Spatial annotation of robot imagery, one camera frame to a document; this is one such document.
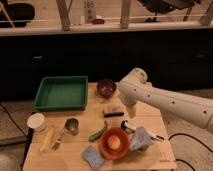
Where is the green pepper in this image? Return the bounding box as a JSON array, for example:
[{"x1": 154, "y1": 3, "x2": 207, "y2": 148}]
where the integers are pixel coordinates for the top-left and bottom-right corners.
[{"x1": 88, "y1": 120, "x2": 108, "y2": 142}]

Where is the metal cup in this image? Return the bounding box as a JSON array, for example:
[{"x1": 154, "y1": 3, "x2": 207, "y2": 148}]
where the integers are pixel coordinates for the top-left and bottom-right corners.
[{"x1": 65, "y1": 118, "x2": 79, "y2": 136}]

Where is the grey blue cloth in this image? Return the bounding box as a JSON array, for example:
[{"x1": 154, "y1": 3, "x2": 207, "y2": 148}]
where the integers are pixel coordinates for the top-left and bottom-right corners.
[{"x1": 129, "y1": 127, "x2": 152, "y2": 151}]

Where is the white black marker tool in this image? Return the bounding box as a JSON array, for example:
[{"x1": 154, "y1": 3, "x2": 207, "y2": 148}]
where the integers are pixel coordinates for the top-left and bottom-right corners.
[{"x1": 121, "y1": 120, "x2": 164, "y2": 142}]

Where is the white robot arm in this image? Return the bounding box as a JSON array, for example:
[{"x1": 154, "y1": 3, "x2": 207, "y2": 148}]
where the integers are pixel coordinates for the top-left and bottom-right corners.
[{"x1": 117, "y1": 68, "x2": 213, "y2": 134}]

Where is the yellow corn cob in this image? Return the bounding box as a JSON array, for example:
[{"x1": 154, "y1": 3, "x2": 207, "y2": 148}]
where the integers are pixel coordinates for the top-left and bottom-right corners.
[{"x1": 40, "y1": 126, "x2": 55, "y2": 152}]

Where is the white paper cup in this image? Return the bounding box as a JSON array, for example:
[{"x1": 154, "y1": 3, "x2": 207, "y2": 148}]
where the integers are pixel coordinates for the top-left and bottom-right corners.
[{"x1": 27, "y1": 113, "x2": 47, "y2": 132}]

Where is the blue sponge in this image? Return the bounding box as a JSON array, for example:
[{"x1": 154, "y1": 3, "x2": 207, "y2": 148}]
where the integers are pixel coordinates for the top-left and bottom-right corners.
[{"x1": 82, "y1": 146, "x2": 104, "y2": 171}]

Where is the white bottle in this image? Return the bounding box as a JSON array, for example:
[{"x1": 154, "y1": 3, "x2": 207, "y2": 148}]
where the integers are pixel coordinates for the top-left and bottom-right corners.
[{"x1": 84, "y1": 0, "x2": 96, "y2": 23}]

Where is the black cable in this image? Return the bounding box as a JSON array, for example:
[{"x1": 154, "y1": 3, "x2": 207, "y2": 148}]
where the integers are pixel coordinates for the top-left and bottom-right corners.
[{"x1": 168, "y1": 132, "x2": 213, "y2": 171}]

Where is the dark red bowl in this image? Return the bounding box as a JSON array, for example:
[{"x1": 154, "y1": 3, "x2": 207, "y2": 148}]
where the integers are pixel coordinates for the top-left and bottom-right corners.
[{"x1": 97, "y1": 79, "x2": 117, "y2": 99}]

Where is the green plastic tray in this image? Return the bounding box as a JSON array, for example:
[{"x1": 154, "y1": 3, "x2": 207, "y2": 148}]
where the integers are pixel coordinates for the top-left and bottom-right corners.
[{"x1": 33, "y1": 76, "x2": 88, "y2": 111}]

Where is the black chair left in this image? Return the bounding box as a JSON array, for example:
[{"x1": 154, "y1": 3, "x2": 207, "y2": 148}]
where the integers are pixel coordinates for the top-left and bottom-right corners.
[{"x1": 0, "y1": 0, "x2": 35, "y2": 28}]

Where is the orange fruit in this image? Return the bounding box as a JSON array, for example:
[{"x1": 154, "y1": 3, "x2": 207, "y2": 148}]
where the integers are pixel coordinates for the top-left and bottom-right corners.
[{"x1": 107, "y1": 135, "x2": 121, "y2": 150}]

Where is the orange bowl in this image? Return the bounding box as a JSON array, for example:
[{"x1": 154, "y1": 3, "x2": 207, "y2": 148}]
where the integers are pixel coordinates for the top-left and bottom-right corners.
[{"x1": 98, "y1": 127, "x2": 130, "y2": 160}]

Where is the black office chair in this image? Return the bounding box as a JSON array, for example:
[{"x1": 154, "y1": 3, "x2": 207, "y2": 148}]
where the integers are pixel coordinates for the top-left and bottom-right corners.
[{"x1": 137, "y1": 0, "x2": 201, "y2": 23}]

